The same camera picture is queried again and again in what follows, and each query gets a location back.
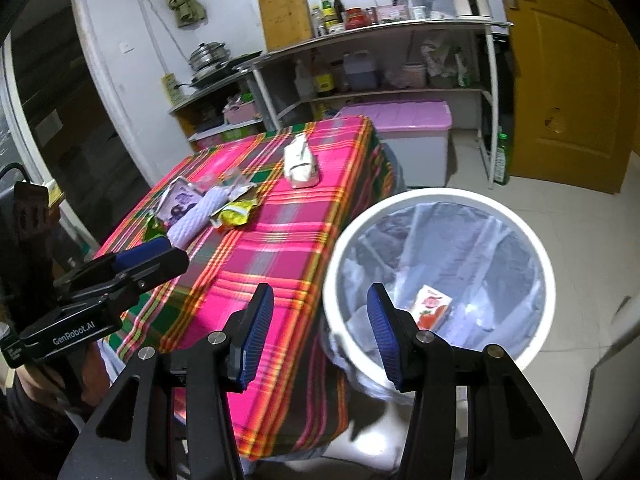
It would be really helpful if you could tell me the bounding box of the clear plastic bin liner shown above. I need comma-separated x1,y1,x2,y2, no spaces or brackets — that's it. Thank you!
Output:
342,203,546,356

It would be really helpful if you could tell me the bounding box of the red juice carton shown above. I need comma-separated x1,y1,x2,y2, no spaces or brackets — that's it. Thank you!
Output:
409,285,453,333

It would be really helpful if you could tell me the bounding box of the white metal shelf rack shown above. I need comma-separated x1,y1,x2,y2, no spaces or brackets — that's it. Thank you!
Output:
167,16,513,191

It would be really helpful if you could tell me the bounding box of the pink utensil box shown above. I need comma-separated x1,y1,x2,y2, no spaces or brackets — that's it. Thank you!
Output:
375,4,408,23

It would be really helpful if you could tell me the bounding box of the yellow power strip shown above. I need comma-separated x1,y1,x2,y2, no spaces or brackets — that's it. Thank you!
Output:
161,73,183,108

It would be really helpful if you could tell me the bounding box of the grey storage box purple lid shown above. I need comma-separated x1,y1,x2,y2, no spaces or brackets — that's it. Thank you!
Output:
332,100,453,188

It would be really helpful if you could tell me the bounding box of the black induction cooker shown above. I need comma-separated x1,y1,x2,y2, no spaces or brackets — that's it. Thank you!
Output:
175,57,263,92

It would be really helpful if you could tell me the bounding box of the steel cooking pot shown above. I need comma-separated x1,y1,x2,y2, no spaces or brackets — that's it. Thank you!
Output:
189,41,230,72

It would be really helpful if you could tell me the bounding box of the clear plastic wrapper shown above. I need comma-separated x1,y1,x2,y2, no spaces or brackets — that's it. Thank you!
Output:
220,170,256,196

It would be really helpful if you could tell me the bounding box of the pale lilac textured packet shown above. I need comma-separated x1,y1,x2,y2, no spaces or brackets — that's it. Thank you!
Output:
167,186,233,247

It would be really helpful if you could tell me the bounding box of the bundle of plastic bags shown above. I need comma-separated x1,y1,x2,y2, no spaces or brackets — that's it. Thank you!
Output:
420,35,473,88

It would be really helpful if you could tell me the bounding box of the yellow green snack wrapper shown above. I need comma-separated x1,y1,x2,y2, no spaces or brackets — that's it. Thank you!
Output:
210,199,258,228

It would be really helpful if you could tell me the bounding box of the yellow label oil bottle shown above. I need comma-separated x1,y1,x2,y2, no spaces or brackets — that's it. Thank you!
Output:
314,55,336,98

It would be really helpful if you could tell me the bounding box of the person's left forearm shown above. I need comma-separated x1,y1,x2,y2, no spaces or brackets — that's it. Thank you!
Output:
0,385,96,480

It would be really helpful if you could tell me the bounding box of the purple plastic jug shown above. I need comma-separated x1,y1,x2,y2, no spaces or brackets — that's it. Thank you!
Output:
343,51,378,92

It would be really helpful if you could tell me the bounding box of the pink plaid tablecloth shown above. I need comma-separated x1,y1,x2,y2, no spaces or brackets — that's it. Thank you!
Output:
95,116,396,461

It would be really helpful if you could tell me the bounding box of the person's left hand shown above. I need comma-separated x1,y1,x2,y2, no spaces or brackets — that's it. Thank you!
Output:
17,345,111,411

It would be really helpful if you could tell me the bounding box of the white plastic bottle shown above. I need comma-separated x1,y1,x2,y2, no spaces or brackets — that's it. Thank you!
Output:
294,59,313,100

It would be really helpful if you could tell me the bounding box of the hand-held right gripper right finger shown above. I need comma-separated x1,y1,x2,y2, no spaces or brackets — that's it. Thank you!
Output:
366,282,583,480

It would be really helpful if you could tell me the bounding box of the purple milk carton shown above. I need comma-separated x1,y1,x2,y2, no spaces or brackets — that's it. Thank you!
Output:
159,178,208,226

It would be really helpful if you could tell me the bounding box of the pink storage basket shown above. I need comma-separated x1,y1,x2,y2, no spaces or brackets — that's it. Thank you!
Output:
223,100,263,126

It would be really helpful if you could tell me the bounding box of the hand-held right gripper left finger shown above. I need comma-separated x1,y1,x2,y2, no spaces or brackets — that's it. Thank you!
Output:
62,284,275,480

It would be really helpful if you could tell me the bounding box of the wooden cutting board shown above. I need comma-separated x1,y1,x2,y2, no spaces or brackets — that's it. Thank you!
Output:
258,0,315,52

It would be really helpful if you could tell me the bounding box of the yellow wooden door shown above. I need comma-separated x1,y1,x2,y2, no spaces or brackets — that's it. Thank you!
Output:
490,0,640,196

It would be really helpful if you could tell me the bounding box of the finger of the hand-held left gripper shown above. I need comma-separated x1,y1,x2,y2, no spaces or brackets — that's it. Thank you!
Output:
57,247,191,321
52,237,173,293

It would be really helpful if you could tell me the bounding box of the white round trash bin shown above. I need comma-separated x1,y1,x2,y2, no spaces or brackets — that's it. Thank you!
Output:
322,187,557,403

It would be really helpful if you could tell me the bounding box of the green plastic bottle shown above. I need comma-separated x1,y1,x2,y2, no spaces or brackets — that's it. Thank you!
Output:
494,132,511,185

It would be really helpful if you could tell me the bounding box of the white paper bag green print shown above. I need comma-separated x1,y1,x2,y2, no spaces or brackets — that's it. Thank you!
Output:
283,133,321,189

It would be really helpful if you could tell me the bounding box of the thin wall cable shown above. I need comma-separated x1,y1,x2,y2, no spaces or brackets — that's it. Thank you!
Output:
136,0,193,68

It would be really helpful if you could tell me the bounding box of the pink plastic bucket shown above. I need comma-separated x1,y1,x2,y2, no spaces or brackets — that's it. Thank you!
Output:
402,62,428,88

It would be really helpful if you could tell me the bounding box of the clear plastic container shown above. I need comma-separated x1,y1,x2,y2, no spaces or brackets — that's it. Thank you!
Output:
402,0,453,20

